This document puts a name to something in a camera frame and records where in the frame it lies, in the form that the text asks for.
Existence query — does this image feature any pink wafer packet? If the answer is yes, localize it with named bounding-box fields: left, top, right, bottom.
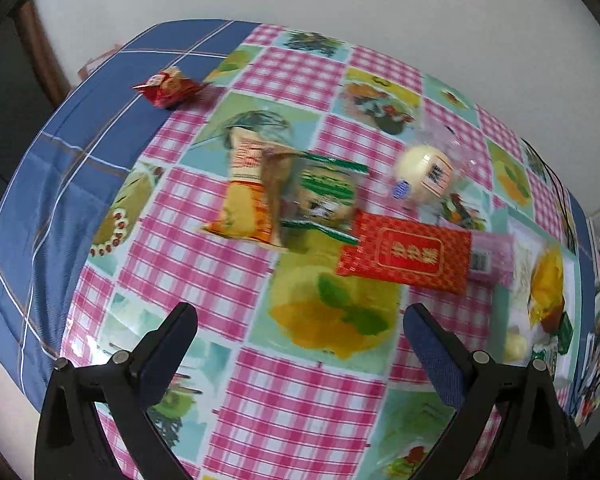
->
left=438, top=218, right=515, bottom=288

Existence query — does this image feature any green clear cookie packet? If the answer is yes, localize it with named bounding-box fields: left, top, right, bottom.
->
left=260, top=148, right=370, bottom=245

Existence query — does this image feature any black cable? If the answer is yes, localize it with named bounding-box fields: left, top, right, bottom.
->
left=520, top=138, right=579, bottom=254

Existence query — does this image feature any yellow jelly packet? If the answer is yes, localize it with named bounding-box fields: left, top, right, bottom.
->
left=528, top=244, right=565, bottom=335

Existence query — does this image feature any red gold snack packet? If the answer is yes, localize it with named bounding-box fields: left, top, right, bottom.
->
left=336, top=211, right=471, bottom=295

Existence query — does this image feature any yellow orange snack bag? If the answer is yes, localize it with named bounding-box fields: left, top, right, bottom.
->
left=202, top=127, right=298, bottom=249

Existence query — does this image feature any steamed cake clear packet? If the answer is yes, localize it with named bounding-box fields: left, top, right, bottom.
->
left=389, top=119, right=477, bottom=208

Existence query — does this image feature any white storage tray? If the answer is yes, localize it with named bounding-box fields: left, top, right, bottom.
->
left=486, top=207, right=582, bottom=388

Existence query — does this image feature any round yellow cake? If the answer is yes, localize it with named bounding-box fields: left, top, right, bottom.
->
left=503, top=330, right=529, bottom=363

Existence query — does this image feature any small red candy packet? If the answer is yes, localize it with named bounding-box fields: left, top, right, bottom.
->
left=132, top=66, right=209, bottom=110

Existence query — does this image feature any pink checkered fruit tablecloth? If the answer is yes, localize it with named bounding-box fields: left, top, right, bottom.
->
left=61, top=24, right=576, bottom=479

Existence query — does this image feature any dark green small packet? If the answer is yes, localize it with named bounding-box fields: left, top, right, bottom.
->
left=556, top=311, right=573, bottom=356

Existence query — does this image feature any blue plaid bed sheet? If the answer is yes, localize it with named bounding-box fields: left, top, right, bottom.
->
left=0, top=20, right=258, bottom=408

